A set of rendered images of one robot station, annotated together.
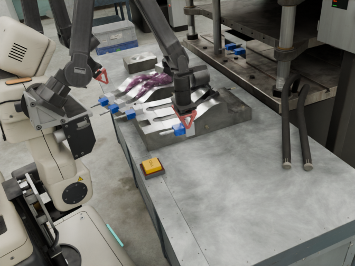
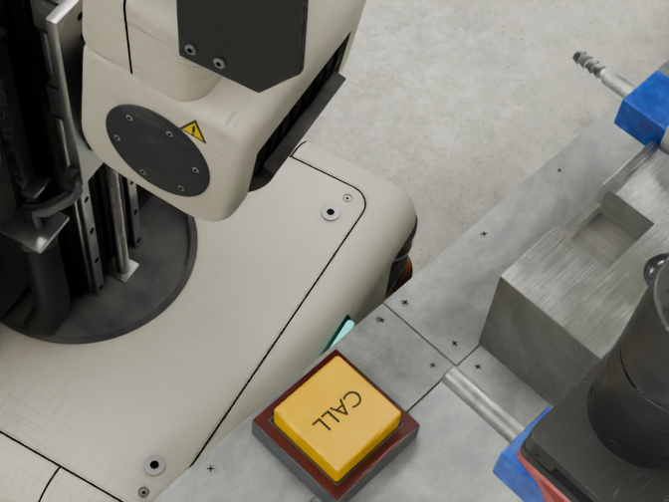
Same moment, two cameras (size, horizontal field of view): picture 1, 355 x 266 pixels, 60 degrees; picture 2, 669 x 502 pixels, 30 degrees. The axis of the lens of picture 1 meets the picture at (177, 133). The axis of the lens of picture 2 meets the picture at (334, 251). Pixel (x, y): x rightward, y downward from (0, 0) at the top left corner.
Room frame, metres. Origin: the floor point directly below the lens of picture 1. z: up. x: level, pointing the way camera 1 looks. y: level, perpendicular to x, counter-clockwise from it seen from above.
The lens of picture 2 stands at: (0.71, -0.18, 1.57)
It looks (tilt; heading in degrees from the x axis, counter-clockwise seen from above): 56 degrees down; 56
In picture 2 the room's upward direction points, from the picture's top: 7 degrees clockwise
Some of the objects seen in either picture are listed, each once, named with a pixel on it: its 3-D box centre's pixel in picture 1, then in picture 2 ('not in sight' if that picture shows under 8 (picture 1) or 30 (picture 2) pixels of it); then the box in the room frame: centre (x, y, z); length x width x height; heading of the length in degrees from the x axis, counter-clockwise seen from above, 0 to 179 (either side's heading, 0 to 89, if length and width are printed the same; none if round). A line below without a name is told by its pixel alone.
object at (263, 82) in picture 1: (272, 52); not in sight; (2.07, -0.73, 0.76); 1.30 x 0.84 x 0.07; 17
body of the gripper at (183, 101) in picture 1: (183, 97); (658, 395); (0.99, -0.04, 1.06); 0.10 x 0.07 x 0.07; 17
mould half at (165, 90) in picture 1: (149, 86); not in sight; (1.56, 0.12, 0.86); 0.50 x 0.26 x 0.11; 124
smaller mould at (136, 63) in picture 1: (140, 62); not in sight; (2.01, 0.19, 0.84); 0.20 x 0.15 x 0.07; 107
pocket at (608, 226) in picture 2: (145, 126); (597, 240); (1.13, 0.13, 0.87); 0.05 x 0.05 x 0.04; 17
